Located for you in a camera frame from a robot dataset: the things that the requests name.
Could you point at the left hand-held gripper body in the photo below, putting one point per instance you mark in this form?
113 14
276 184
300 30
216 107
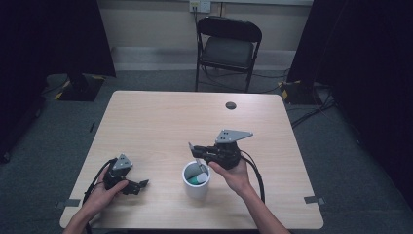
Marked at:
117 175

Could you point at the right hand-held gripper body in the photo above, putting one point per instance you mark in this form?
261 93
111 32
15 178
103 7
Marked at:
225 152

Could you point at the green and white glue stick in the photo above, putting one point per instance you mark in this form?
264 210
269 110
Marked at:
197 179

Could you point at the white cup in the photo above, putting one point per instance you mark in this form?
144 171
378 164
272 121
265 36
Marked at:
196 190

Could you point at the person's left hand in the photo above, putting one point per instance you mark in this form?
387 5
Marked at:
102 198

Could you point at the person's right hand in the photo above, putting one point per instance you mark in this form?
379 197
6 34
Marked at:
234 178

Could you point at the round black table grommet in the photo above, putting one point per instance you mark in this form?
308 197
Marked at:
230 105

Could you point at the grey floor tape strip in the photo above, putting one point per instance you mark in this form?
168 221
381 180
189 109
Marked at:
314 200
68 203

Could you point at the black stand base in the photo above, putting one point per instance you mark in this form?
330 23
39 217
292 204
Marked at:
79 87
298 92

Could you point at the black folding chair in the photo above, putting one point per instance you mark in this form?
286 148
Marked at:
227 48

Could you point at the black curtain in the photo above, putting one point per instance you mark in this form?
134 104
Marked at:
367 65
48 48

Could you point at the white wall socket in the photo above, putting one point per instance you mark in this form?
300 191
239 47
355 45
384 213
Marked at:
200 6

